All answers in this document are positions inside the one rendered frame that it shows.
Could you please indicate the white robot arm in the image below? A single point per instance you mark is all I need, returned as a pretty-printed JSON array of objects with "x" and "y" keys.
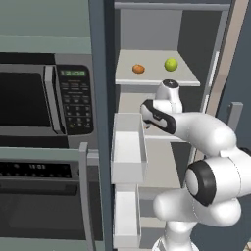
[{"x": 209, "y": 137}]

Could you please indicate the white tall door bin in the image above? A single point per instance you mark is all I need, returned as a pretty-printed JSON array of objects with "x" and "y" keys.
[{"x": 128, "y": 147}]

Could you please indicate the grey freezer door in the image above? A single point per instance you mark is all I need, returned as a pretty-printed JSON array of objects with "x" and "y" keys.
[{"x": 99, "y": 98}]

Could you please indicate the white freezer rack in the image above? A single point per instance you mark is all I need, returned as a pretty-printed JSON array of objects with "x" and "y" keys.
[{"x": 153, "y": 76}]

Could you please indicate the orange tangerine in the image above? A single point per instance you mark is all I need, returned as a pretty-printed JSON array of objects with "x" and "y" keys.
[{"x": 138, "y": 68}]

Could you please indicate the white short door bin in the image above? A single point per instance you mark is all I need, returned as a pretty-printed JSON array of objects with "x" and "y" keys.
[{"x": 125, "y": 215}]

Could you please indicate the dark blue fridge door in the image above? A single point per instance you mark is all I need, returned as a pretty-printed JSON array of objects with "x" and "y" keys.
[{"x": 241, "y": 75}]

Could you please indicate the stainless steel microwave oven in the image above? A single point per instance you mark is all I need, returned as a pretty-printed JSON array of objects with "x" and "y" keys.
[{"x": 29, "y": 98}]

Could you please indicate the grey fridge body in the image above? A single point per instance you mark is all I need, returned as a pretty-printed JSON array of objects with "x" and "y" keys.
[{"x": 196, "y": 32}]

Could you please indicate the pale green wall cupboard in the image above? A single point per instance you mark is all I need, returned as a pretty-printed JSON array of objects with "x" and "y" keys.
[{"x": 42, "y": 23}]

